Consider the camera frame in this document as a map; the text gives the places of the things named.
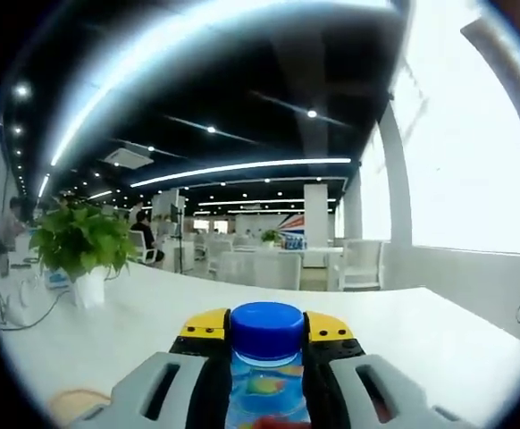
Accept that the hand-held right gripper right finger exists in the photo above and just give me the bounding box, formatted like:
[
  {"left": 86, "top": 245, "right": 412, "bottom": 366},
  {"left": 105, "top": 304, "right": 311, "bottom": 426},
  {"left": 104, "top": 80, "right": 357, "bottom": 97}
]
[{"left": 302, "top": 310, "right": 472, "bottom": 429}]

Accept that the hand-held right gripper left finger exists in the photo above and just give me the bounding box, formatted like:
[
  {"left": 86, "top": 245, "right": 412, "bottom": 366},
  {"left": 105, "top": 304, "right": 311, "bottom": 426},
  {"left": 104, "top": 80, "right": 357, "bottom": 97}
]
[{"left": 70, "top": 307, "right": 233, "bottom": 429}]

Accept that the blue drink bottle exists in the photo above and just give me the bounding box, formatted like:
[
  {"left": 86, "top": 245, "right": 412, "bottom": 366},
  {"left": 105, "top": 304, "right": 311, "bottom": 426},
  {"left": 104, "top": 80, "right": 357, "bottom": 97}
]
[{"left": 223, "top": 301, "right": 313, "bottom": 429}]

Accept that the round wooden base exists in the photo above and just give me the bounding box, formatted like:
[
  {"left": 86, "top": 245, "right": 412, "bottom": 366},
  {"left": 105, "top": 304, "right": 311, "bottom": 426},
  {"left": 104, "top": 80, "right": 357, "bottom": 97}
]
[{"left": 46, "top": 387, "right": 114, "bottom": 426}]

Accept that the white office chair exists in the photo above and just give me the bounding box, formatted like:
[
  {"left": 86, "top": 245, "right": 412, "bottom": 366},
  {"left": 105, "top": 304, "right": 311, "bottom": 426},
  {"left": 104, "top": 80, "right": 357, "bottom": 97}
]
[
  {"left": 216, "top": 249, "right": 304, "bottom": 290},
  {"left": 340, "top": 238, "right": 386, "bottom": 292}
]

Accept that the blue box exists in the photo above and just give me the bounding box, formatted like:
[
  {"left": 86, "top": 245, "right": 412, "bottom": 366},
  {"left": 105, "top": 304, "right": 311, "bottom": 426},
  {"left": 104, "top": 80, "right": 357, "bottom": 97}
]
[{"left": 45, "top": 266, "right": 75, "bottom": 293}]

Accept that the tripod with screen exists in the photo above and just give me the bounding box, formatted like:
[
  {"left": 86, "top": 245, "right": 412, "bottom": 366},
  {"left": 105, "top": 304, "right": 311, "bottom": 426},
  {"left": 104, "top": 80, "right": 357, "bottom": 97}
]
[{"left": 169, "top": 196, "right": 189, "bottom": 274}]

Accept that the white table gadget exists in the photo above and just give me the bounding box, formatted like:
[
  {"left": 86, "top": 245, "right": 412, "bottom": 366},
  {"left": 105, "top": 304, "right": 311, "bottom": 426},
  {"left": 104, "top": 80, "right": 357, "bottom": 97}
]
[{"left": 4, "top": 278, "right": 36, "bottom": 328}]

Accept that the potted green plant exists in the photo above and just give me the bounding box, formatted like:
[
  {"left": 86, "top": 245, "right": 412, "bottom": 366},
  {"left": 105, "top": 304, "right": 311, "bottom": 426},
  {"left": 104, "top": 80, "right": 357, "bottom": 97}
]
[{"left": 28, "top": 198, "right": 140, "bottom": 311}]

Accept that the red and blue banner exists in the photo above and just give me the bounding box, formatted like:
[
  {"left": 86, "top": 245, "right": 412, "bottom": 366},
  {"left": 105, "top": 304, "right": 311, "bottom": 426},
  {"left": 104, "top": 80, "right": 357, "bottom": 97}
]
[{"left": 281, "top": 214, "right": 308, "bottom": 251}]

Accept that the white square pillar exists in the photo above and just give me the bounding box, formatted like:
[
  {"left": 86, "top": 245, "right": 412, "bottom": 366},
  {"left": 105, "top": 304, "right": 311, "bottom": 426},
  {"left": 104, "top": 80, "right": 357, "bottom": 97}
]
[{"left": 303, "top": 182, "right": 331, "bottom": 249}]

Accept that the small far plant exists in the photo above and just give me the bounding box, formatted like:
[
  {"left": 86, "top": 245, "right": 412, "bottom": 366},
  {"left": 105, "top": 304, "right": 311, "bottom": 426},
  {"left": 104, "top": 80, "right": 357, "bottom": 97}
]
[{"left": 259, "top": 228, "right": 285, "bottom": 250}]

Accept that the ceiling air vent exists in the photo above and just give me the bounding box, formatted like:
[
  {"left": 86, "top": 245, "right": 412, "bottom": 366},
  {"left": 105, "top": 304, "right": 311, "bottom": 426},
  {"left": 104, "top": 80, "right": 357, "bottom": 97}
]
[{"left": 104, "top": 147, "right": 155, "bottom": 171}]

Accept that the curved ceiling light strip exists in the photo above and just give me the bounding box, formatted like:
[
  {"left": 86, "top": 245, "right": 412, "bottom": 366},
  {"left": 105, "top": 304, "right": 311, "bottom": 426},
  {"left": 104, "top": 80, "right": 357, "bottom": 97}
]
[{"left": 130, "top": 156, "right": 353, "bottom": 189}]

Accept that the long ceiling light strip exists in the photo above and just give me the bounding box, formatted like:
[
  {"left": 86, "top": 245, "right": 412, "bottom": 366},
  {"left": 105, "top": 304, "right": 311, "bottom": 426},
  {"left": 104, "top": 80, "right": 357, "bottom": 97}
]
[{"left": 50, "top": 3, "right": 407, "bottom": 167}]

